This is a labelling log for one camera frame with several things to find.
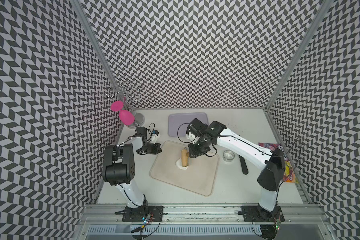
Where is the wooden dough roller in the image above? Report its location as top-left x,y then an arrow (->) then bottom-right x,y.
181,148 -> 189,168

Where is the beige plastic tray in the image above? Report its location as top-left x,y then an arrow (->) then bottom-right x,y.
150,141 -> 220,197

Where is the white dough ball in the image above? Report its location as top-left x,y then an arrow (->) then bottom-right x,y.
176,159 -> 188,170

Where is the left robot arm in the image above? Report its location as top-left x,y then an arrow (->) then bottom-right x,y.
102,127 -> 162,210

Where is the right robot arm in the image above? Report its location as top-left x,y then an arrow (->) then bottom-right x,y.
186,118 -> 286,214

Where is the purple plastic tray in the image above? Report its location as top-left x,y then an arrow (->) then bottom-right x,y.
168,112 -> 209,137

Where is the pink wine glass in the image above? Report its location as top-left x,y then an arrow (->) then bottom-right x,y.
111,101 -> 135,126

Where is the colourful candy bag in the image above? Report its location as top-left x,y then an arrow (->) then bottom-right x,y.
259,143 -> 298,184

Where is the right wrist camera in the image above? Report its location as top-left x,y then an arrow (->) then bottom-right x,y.
186,132 -> 196,142

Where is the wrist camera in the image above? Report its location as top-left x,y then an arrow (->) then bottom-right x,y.
186,132 -> 196,142
151,130 -> 160,144

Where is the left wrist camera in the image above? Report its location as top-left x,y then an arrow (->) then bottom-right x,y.
151,130 -> 160,144

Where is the round metal cutter ring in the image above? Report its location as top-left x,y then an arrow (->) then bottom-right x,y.
222,149 -> 235,163

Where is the black handled metal spatula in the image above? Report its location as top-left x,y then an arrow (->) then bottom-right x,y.
239,156 -> 249,175

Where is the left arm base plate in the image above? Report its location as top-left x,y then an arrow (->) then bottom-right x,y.
122,206 -> 165,223

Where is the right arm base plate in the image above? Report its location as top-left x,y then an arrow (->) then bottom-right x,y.
238,204 -> 285,223

